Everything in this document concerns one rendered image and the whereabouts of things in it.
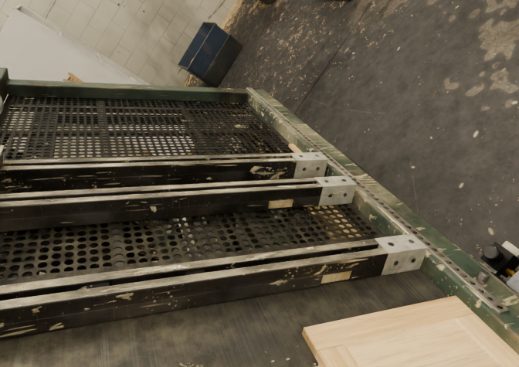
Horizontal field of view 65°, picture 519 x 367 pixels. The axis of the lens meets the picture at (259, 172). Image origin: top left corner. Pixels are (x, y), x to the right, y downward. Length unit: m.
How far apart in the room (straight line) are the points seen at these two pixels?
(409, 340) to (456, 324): 0.14
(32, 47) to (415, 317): 3.84
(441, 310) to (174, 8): 5.18
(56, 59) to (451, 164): 3.39
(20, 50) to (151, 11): 1.99
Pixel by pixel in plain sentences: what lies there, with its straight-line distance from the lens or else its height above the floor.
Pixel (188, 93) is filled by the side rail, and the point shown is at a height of 1.17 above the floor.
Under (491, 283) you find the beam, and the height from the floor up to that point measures 0.83.
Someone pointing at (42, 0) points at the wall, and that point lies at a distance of 5.60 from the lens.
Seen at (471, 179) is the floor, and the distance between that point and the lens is 2.26.
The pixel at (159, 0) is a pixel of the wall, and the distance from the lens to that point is 5.70.
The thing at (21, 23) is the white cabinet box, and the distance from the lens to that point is 4.23.
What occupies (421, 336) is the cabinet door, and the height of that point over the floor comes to 1.04.
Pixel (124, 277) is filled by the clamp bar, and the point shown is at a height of 1.54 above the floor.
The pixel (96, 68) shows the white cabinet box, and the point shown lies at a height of 1.27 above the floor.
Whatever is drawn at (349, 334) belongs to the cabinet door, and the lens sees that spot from 0.88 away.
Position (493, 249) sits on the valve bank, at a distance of 1.21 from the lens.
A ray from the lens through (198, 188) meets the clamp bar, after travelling 1.15.
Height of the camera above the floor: 1.88
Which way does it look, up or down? 34 degrees down
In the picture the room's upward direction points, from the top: 60 degrees counter-clockwise
